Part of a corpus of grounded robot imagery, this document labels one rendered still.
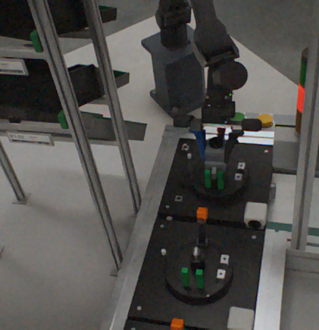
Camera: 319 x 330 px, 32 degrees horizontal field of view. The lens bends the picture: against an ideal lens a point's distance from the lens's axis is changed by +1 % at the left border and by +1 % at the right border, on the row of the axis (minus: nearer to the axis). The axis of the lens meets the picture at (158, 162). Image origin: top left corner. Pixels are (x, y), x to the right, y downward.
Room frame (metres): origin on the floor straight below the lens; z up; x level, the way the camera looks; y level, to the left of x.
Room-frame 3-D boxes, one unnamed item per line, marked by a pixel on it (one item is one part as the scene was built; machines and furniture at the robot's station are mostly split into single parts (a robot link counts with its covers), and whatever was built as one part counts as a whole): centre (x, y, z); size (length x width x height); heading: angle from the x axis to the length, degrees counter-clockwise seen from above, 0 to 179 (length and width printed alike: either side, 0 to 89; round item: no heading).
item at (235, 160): (0.86, -0.13, 0.98); 0.14 x 0.14 x 0.02
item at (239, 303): (0.62, -0.04, 1.01); 0.24 x 0.24 x 0.13; 70
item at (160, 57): (1.30, -0.10, 0.96); 0.15 x 0.15 x 0.20; 24
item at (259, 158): (0.86, -0.13, 0.96); 0.24 x 0.24 x 0.02; 70
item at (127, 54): (1.28, -0.06, 0.84); 0.90 x 0.70 x 0.03; 24
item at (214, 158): (0.85, -0.13, 1.06); 0.08 x 0.04 x 0.07; 160
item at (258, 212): (0.73, -0.19, 0.97); 0.05 x 0.05 x 0.04; 70
